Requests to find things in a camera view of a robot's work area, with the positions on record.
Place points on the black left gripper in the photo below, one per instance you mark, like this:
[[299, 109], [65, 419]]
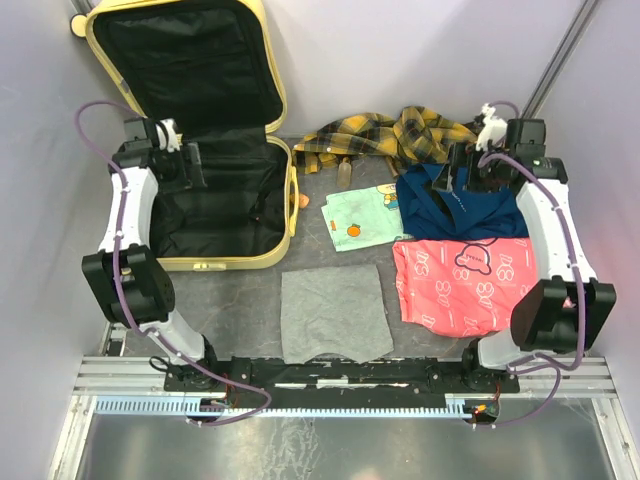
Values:
[[190, 176]]

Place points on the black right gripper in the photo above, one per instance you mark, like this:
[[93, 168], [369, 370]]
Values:
[[461, 155]]

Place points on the navy blue sport shirt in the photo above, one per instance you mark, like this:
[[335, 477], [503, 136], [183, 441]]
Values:
[[459, 215]]

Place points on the mint green printed garment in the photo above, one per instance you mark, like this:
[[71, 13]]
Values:
[[363, 218]]

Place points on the pink bear print garment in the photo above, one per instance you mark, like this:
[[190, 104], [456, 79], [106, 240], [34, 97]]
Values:
[[462, 289]]

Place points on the grey cloth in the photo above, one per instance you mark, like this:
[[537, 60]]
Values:
[[333, 311]]

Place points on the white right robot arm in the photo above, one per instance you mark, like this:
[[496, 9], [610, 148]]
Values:
[[559, 318]]

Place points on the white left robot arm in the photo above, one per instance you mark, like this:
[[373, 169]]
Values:
[[127, 280]]

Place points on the brown wooden object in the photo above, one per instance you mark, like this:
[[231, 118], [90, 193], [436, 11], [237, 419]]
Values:
[[392, 167]]

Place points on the yellow plaid shirt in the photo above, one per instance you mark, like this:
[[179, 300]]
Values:
[[417, 135]]

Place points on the small clear bottle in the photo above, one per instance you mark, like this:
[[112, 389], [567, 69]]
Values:
[[344, 173]]

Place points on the yellow suitcase with black lining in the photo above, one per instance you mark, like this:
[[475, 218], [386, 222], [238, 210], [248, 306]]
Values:
[[209, 65]]

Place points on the small orange toy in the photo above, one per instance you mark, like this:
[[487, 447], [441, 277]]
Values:
[[303, 201]]

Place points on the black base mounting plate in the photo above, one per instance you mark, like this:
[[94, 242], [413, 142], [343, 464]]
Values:
[[333, 384]]

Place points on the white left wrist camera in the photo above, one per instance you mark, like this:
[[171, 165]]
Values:
[[168, 135]]

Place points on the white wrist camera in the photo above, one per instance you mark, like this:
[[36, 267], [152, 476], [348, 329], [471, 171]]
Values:
[[168, 135], [493, 129]]

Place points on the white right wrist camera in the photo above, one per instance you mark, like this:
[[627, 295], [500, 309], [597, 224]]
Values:
[[493, 129]]

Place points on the aluminium frame rail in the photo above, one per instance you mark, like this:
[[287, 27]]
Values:
[[134, 376]]

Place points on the blue slotted cable duct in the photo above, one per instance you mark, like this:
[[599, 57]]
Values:
[[193, 407]]

